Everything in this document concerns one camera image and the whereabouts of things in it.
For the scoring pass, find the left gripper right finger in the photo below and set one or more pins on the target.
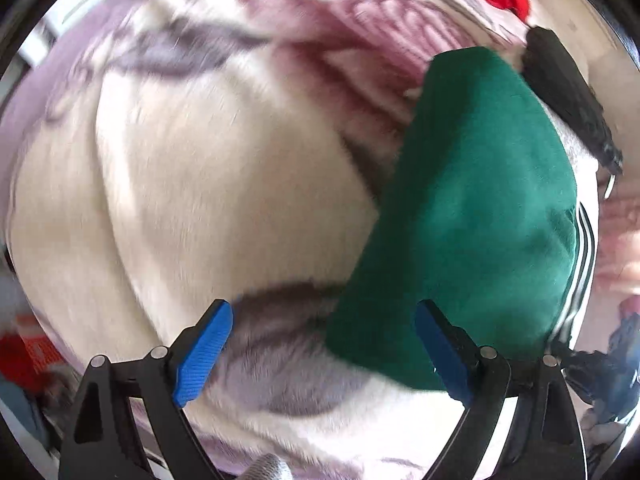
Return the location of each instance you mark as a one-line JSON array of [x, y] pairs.
[[518, 422]]

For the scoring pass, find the green varsity jacket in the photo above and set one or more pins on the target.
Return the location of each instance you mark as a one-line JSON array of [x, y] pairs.
[[480, 217]]

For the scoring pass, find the black bag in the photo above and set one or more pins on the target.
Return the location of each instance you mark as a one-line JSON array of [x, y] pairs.
[[608, 382]]

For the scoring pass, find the floral fleece blanket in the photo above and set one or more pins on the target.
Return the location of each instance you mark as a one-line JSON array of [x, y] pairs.
[[168, 153]]

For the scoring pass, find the black garment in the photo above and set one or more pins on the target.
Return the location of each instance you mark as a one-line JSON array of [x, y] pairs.
[[553, 75]]

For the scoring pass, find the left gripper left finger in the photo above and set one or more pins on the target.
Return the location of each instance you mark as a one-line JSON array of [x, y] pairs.
[[103, 441]]

